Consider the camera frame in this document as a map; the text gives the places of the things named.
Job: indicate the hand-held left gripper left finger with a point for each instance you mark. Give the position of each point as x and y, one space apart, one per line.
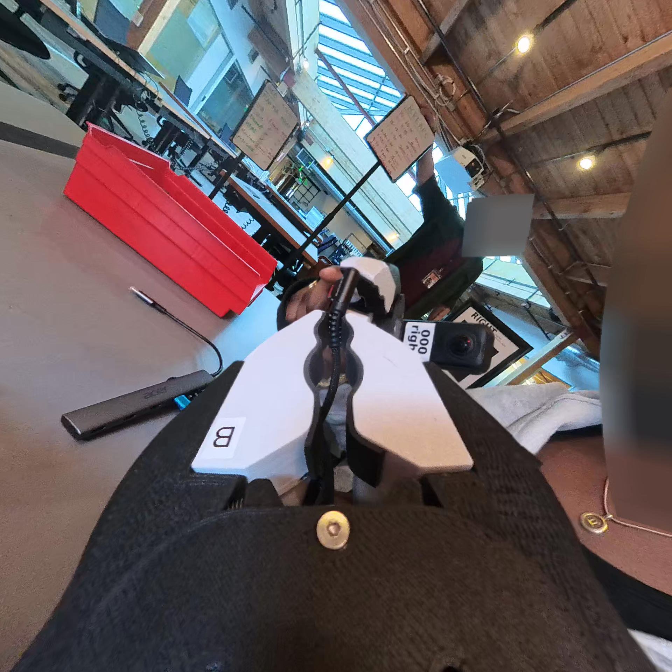
262 399

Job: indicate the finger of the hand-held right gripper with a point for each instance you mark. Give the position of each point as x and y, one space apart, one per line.
393 286
367 266

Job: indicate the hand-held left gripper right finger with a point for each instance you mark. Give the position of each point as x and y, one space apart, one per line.
404 409

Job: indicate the grey usb hub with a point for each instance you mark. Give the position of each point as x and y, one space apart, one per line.
131 407

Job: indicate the red plastic bin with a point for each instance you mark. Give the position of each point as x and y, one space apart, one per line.
157 220

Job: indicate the person's right hand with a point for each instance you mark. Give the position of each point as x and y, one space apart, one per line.
307 299

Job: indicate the black framed tag sign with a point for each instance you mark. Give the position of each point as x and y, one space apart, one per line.
512 344

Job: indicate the long office desk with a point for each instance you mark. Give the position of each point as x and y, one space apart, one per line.
267 210

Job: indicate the whiteboard on black stand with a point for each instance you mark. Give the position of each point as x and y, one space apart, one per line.
265 123
401 137

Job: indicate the ceiling spotlight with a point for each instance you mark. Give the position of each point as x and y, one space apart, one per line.
524 43
586 161

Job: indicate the white ceiling camera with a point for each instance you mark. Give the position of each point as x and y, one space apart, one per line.
470 165

